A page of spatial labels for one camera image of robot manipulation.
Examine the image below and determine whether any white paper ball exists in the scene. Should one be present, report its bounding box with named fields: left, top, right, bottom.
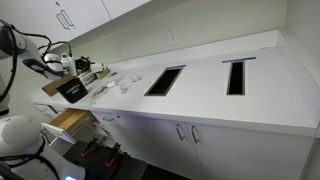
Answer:
left=115, top=81, right=130, bottom=95
left=129, top=73, right=143, bottom=84
left=106, top=80, right=119, bottom=89

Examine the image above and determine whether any narrow rectangular countertop waste opening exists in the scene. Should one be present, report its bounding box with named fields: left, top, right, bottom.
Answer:
left=225, top=60, right=246, bottom=97

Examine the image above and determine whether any white upper wall cabinet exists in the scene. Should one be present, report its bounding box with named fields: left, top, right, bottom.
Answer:
left=0, top=0, right=152, bottom=43

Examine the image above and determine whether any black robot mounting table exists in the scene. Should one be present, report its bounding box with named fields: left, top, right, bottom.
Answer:
left=62, top=139, right=148, bottom=180

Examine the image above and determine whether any long blue tape label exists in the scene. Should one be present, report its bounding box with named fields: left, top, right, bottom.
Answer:
left=221, top=56, right=257, bottom=64

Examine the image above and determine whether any wide rectangular countertop waste opening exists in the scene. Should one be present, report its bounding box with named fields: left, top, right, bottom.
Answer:
left=143, top=65, right=186, bottom=98

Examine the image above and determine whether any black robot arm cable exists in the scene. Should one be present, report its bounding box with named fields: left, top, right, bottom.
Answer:
left=0, top=23, right=74, bottom=103

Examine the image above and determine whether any black landfill only sign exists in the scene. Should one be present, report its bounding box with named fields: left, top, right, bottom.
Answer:
left=55, top=78, right=90, bottom=105

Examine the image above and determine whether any metal upper cabinet handle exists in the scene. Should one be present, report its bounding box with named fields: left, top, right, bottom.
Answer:
left=55, top=12, right=70, bottom=31
left=60, top=9, right=75, bottom=28

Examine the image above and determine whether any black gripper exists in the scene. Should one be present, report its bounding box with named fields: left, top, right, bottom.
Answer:
left=75, top=55, right=98, bottom=75

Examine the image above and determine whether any red black clamp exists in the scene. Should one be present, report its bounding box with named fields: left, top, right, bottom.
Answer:
left=80, top=138, right=99, bottom=159
left=105, top=142, right=122, bottom=169

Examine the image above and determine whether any white base cabinet run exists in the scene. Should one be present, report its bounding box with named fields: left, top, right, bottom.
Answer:
left=33, top=103, right=317, bottom=180

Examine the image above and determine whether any metal cabinet door handle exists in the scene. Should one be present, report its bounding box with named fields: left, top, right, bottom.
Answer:
left=190, top=124, right=201, bottom=145
left=175, top=122, right=186, bottom=142

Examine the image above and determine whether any open wooden drawer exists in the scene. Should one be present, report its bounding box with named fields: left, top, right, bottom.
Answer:
left=39, top=108, right=92, bottom=145

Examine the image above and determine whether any short blue tape label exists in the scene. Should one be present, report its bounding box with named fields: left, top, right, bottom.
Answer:
left=165, top=64, right=187, bottom=71

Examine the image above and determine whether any white wall power outlet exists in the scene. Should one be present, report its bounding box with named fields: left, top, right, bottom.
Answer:
left=166, top=27, right=179, bottom=45

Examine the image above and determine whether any brown cardboard piece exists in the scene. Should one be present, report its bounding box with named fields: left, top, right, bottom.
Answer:
left=41, top=73, right=76, bottom=98

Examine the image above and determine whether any white ridged flat stack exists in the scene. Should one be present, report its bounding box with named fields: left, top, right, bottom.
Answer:
left=77, top=70, right=99, bottom=89

